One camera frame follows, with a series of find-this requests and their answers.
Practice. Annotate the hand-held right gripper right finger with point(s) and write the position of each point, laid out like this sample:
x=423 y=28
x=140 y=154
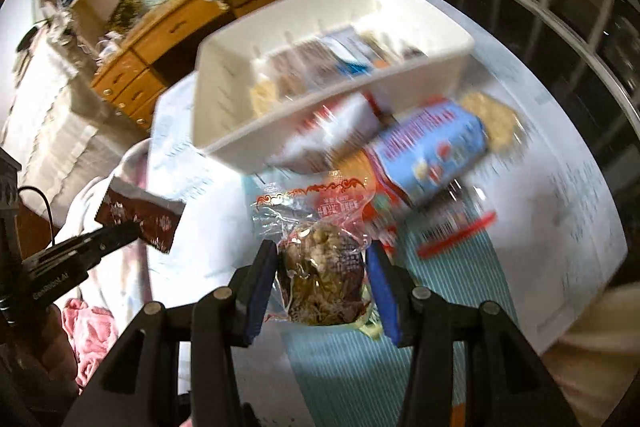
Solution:
x=382 y=292

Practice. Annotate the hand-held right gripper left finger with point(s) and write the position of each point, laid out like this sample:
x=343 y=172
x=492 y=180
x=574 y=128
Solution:
x=260 y=287

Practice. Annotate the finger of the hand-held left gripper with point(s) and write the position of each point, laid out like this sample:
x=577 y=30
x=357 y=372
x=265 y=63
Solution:
x=110 y=239

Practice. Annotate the dark brown snack packet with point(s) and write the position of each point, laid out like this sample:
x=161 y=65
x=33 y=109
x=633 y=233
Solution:
x=140 y=217

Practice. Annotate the clear nut packet red trim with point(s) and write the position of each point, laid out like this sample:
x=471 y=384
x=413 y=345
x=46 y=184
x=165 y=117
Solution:
x=320 y=277

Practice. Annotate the blue and orange cookie package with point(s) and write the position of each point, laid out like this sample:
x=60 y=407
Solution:
x=425 y=147

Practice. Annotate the red and white snack packet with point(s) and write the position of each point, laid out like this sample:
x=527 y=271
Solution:
x=330 y=132

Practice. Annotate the white plastic bin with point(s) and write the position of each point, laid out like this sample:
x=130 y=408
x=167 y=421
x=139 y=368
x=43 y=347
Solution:
x=225 y=107

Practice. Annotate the clear peanut bag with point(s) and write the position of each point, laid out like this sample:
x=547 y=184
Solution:
x=262 y=97

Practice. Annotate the pink cloth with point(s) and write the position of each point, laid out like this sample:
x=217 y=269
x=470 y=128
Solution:
x=92 y=337

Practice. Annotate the lace-covered cabinet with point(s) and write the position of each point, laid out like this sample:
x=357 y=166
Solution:
x=55 y=122

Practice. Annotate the yellow bread package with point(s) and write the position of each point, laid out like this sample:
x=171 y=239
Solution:
x=490 y=122

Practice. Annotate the wooden desk with drawers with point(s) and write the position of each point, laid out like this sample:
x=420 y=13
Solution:
x=165 y=32

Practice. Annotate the cream cloth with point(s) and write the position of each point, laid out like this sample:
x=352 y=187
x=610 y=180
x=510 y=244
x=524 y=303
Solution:
x=595 y=357

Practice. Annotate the dark floral pouch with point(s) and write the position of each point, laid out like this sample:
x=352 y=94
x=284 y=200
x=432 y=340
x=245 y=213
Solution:
x=125 y=14

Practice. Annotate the stainless steel railing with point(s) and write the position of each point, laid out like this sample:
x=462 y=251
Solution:
x=600 y=69

